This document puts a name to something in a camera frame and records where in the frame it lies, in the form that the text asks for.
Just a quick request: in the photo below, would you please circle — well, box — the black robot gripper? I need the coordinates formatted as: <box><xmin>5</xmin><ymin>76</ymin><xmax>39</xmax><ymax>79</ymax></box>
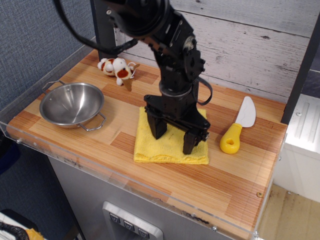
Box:
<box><xmin>144</xmin><ymin>93</ymin><xmax>211</xmax><ymax>155</ymax></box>

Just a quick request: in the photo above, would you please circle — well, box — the yellow cloth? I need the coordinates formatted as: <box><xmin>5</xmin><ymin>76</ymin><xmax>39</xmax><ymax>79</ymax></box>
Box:
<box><xmin>133</xmin><ymin>107</ymin><xmax>210</xmax><ymax>165</ymax></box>

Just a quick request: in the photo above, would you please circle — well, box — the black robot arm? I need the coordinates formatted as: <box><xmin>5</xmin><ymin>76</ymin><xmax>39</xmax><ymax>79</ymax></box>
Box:
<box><xmin>106</xmin><ymin>0</ymin><xmax>211</xmax><ymax>155</ymax></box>

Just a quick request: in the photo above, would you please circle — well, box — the white brown plush dog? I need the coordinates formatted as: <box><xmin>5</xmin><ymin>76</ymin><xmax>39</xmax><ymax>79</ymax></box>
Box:
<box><xmin>97</xmin><ymin>57</ymin><xmax>140</xmax><ymax>92</ymax></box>

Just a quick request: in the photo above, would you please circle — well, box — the silver control panel with buttons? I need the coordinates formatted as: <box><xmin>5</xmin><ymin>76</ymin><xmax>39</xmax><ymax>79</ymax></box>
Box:
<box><xmin>102</xmin><ymin>201</ymin><xmax>164</xmax><ymax>240</ymax></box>

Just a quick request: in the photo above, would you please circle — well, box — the white aluminium block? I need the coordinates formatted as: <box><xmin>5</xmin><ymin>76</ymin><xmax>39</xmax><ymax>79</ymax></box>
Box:
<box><xmin>273</xmin><ymin>94</ymin><xmax>320</xmax><ymax>202</ymax></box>

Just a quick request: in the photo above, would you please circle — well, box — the clear acrylic table guard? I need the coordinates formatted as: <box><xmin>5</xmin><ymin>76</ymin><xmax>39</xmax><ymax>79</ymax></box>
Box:
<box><xmin>0</xmin><ymin>35</ymin><xmax>288</xmax><ymax>240</ymax></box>

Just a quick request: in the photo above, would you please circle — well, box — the yellow handled toy knife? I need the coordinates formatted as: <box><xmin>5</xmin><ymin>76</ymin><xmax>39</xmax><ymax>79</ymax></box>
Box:
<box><xmin>219</xmin><ymin>96</ymin><xmax>256</xmax><ymax>154</ymax></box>

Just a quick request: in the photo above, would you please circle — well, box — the black cable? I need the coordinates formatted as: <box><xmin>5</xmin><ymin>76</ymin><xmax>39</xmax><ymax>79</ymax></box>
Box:
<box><xmin>52</xmin><ymin>0</ymin><xmax>139</xmax><ymax>56</ymax></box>

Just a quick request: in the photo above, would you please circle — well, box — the stainless steel bowl with handles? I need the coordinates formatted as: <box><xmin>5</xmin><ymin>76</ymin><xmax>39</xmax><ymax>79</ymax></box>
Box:
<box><xmin>39</xmin><ymin>80</ymin><xmax>107</xmax><ymax>132</ymax></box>

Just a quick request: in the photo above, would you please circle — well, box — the black vertical post left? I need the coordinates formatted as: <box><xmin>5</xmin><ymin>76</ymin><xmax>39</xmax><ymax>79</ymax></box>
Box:
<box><xmin>90</xmin><ymin>0</ymin><xmax>116</xmax><ymax>48</ymax></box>

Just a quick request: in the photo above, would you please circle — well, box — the black vertical post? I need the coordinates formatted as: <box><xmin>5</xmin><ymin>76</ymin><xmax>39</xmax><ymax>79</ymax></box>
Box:
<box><xmin>90</xmin><ymin>0</ymin><xmax>116</xmax><ymax>48</ymax></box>
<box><xmin>280</xmin><ymin>15</ymin><xmax>320</xmax><ymax>125</ymax></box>

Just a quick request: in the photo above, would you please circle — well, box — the black vertical post right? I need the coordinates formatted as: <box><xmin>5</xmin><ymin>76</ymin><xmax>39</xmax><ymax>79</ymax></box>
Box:
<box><xmin>280</xmin><ymin>15</ymin><xmax>320</xmax><ymax>125</ymax></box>

